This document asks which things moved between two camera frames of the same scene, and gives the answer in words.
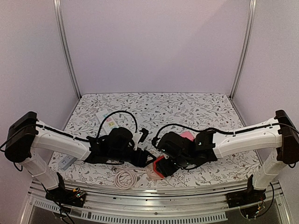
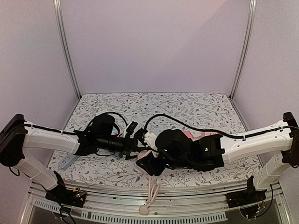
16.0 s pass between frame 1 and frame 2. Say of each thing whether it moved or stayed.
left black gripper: moved
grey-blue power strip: stayed
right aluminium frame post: stayed
